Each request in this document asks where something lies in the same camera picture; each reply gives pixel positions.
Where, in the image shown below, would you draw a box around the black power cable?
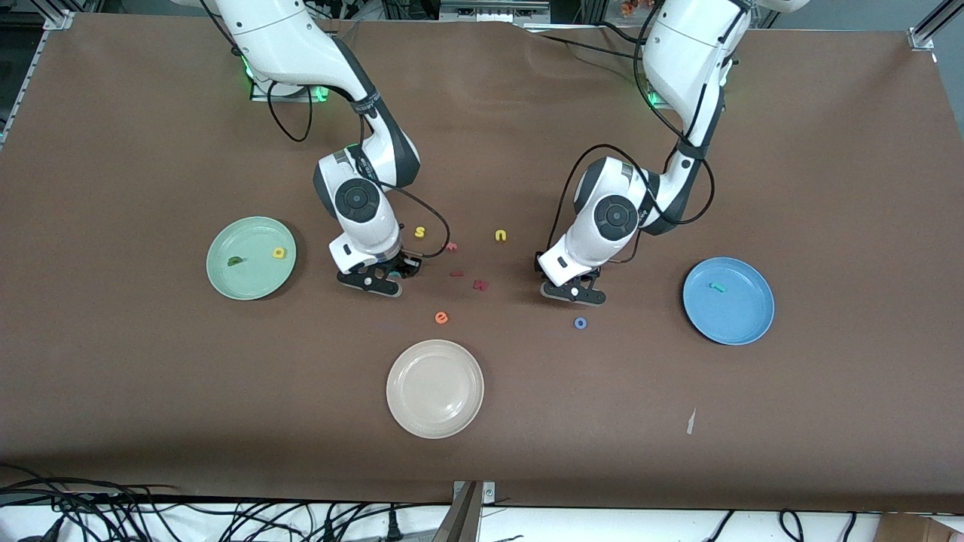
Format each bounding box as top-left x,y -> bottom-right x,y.
520,21 -> 654,69

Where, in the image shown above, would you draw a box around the brown table cover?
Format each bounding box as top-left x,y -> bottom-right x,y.
0,14 -> 964,514

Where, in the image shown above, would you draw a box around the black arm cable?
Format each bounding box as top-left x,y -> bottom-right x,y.
544,0 -> 754,266
197,0 -> 453,260

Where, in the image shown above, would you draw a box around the tangled black floor cables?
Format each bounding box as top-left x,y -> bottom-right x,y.
0,465 -> 453,542

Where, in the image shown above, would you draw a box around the blue plate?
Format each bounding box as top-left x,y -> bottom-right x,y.
682,257 -> 776,346

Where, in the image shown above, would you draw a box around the grey metal box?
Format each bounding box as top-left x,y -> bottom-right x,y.
439,0 -> 552,23

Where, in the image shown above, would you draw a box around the cardboard box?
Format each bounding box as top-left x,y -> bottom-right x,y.
877,513 -> 964,542

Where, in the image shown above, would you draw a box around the beige plate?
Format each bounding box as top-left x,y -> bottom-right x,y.
386,340 -> 485,440

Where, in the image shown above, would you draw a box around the aluminium profile beam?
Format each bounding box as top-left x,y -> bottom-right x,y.
433,480 -> 483,542

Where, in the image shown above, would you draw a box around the green plate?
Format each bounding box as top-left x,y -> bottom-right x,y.
206,216 -> 297,301

